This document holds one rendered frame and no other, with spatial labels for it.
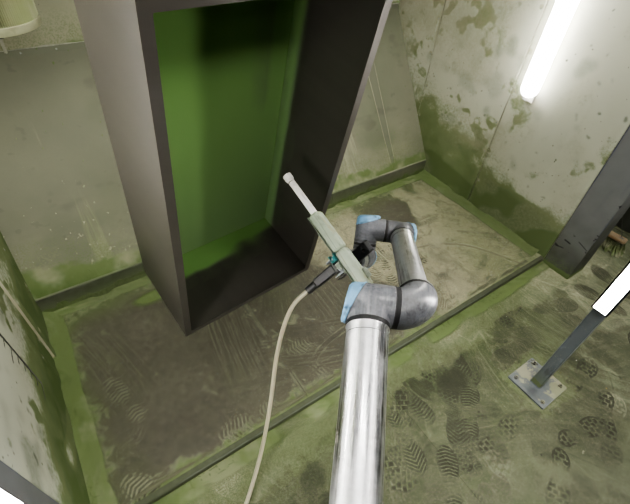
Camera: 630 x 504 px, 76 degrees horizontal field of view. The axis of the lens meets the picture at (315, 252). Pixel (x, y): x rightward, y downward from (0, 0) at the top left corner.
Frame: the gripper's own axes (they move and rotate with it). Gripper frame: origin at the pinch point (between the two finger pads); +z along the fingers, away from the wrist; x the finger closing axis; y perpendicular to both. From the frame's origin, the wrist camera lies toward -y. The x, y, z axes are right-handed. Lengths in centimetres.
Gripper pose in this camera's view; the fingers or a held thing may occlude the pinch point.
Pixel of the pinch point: (338, 263)
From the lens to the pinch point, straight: 135.2
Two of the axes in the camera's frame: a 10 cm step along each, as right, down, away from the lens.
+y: -7.2, 5.9, 3.8
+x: -5.6, -8.1, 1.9
